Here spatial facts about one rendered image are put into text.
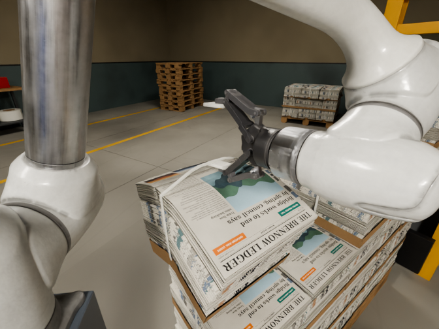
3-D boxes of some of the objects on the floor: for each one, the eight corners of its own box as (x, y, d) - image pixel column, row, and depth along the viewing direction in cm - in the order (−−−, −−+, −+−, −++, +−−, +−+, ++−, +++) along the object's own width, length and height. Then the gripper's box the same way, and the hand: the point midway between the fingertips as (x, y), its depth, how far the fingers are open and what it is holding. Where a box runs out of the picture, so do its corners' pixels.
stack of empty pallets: (183, 102, 806) (180, 61, 751) (204, 105, 770) (203, 62, 715) (159, 109, 705) (153, 62, 650) (182, 112, 669) (179, 62, 614)
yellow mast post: (330, 226, 221) (390, -13, 143) (335, 222, 226) (396, -10, 148) (340, 231, 215) (408, -16, 137) (344, 227, 220) (413, -13, 142)
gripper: (270, 75, 34) (192, 78, 50) (265, 220, 43) (200, 183, 59) (300, 74, 38) (219, 77, 54) (290, 206, 47) (223, 175, 63)
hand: (212, 133), depth 56 cm, fingers open, 14 cm apart
